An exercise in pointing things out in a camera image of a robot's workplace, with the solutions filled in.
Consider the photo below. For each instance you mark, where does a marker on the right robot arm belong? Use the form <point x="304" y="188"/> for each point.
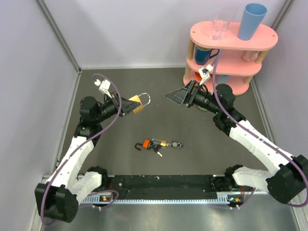
<point x="237" y="127"/>

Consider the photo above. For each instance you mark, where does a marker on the orange black hook lock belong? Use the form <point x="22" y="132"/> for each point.
<point x="147" y="144"/>

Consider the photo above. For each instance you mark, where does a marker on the pink three-tier shelf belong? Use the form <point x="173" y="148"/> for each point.
<point x="231" y="49"/>

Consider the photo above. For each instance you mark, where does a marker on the small light blue cup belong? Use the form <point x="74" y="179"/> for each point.
<point x="222" y="79"/>

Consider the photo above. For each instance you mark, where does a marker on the orange bowl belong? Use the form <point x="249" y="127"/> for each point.
<point x="197" y="75"/>

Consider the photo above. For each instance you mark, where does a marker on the aluminium frame rail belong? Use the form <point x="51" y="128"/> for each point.
<point x="283" y="185"/>

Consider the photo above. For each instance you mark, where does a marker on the dark blue mug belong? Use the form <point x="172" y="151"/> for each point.
<point x="203" y="55"/>

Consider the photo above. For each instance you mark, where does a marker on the large brass padlock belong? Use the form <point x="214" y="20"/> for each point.
<point x="137" y="99"/>

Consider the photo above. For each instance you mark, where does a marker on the small brass padlock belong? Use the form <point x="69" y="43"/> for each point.
<point x="163" y="143"/>

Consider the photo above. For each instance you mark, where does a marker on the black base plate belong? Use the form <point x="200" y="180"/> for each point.
<point x="169" y="186"/>

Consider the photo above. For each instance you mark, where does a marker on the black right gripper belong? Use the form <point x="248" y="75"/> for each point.
<point x="178" y="96"/>

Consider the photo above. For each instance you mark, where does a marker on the clear drinking glass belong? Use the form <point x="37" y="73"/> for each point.
<point x="219" y="25"/>

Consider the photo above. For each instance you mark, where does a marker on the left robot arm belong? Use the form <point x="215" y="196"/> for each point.
<point x="62" y="193"/>

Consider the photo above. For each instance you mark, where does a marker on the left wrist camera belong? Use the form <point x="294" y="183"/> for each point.
<point x="103" y="86"/>

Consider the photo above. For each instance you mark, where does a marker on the black white keychain charm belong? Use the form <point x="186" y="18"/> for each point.
<point x="174" y="144"/>

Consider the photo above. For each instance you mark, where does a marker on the pink mug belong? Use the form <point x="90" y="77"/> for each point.
<point x="249" y="56"/>

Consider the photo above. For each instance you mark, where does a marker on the small padlock keys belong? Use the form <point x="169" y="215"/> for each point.
<point x="157" y="151"/>

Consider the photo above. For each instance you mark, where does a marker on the grey slotted cable duct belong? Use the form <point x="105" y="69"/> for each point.
<point x="217" y="199"/>

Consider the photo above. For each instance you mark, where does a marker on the light blue tall cup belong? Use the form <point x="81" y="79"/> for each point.
<point x="252" y="17"/>

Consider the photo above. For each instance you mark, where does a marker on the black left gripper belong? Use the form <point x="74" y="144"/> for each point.
<point x="127" y="106"/>

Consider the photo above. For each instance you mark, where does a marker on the light green mug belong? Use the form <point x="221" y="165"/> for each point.
<point x="202" y="109"/>

